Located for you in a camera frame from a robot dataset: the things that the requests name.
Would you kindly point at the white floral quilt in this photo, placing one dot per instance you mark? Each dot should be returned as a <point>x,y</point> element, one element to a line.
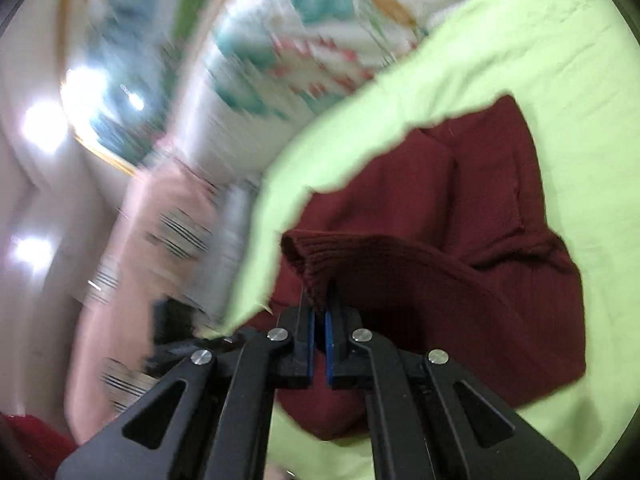
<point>300,60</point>

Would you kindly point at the grey folded towel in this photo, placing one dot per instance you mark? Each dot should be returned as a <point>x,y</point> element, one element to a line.
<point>231,240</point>

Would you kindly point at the maroon hooded sweater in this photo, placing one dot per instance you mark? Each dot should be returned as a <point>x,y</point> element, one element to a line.
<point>450,240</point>

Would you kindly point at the red fuzzy cloth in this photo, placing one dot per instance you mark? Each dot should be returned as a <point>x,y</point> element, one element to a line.
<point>30,442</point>

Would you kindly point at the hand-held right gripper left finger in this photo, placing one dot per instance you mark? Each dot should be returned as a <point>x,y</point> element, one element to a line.
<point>311,345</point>

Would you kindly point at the light green bed sheet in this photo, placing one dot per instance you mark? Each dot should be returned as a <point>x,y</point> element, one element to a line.
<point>575,110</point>

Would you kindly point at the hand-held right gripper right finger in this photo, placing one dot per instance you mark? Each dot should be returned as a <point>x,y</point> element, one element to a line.
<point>330,355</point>

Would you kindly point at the pink heart print blanket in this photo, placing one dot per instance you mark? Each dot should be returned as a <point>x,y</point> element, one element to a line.
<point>160,220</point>

